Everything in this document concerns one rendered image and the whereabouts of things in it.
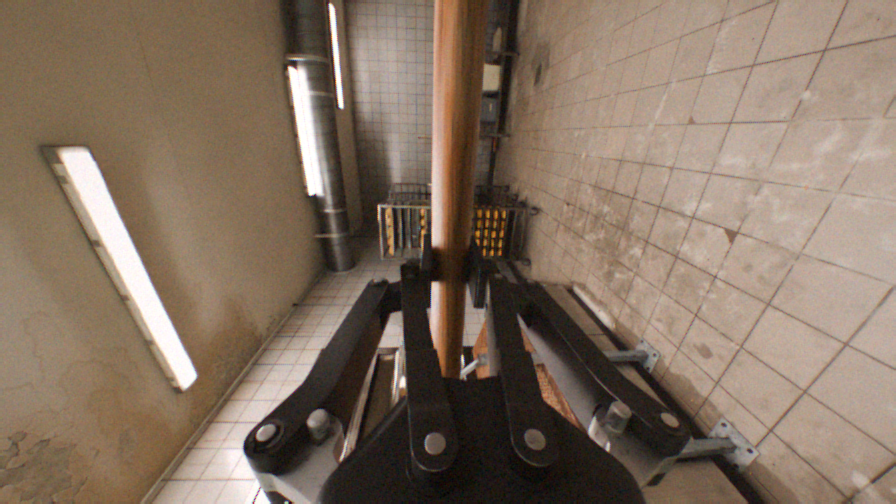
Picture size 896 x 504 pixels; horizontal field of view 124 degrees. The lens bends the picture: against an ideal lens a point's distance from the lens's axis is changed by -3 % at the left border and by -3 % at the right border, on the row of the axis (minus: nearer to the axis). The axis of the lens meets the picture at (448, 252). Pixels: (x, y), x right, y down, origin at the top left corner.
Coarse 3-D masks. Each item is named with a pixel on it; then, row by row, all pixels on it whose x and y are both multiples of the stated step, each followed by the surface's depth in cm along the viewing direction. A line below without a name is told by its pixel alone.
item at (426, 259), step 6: (426, 234) 22; (426, 240) 21; (426, 246) 20; (426, 252) 18; (426, 258) 17; (426, 264) 17; (420, 270) 16; (426, 270) 16; (420, 276) 16; (426, 276) 16; (426, 282) 16; (426, 288) 17; (426, 294) 17; (426, 300) 17; (426, 306) 17
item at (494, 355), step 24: (504, 288) 15; (504, 312) 13; (504, 336) 11; (504, 360) 9; (528, 360) 9; (504, 384) 8; (528, 384) 8; (504, 408) 8; (528, 408) 7; (528, 432) 7; (552, 432) 7; (528, 456) 6; (552, 456) 6; (528, 480) 6
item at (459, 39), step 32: (448, 0) 13; (480, 0) 13; (448, 32) 13; (480, 32) 14; (448, 64) 14; (480, 64) 14; (448, 96) 15; (480, 96) 15; (448, 128) 15; (448, 160) 16; (448, 192) 17; (448, 224) 17; (448, 256) 18; (448, 288) 19; (448, 320) 21; (448, 352) 22
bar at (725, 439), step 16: (608, 352) 140; (624, 352) 140; (640, 352) 140; (656, 352) 134; (720, 432) 101; (736, 432) 96; (688, 448) 94; (704, 448) 94; (720, 448) 94; (736, 448) 95; (752, 448) 90; (736, 464) 95
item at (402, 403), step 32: (448, 384) 9; (480, 384) 9; (384, 416) 8; (480, 416) 8; (384, 448) 7; (480, 448) 7; (576, 448) 7; (352, 480) 6; (384, 480) 6; (416, 480) 6; (480, 480) 6; (512, 480) 6; (576, 480) 6; (608, 480) 6
